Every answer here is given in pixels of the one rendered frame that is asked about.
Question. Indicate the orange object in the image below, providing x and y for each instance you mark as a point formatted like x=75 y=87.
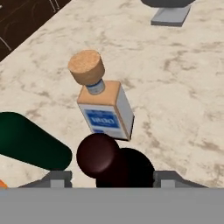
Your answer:
x=2 y=184

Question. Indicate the dark brown cupboard front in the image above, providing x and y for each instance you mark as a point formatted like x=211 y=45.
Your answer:
x=20 y=20

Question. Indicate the square bottle with cork stopper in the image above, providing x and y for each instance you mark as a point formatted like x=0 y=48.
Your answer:
x=102 y=105

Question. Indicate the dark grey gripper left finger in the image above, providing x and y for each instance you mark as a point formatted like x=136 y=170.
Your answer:
x=59 y=178

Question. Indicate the grey stand with dark bowl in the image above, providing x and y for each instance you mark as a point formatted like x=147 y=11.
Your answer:
x=170 y=13

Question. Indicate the dark red bottle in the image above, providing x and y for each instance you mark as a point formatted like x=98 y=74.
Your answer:
x=110 y=163

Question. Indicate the dark green bottle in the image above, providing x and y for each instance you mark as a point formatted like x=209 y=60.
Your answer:
x=32 y=143

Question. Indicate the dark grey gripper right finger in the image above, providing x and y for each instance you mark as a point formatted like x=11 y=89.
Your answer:
x=166 y=178

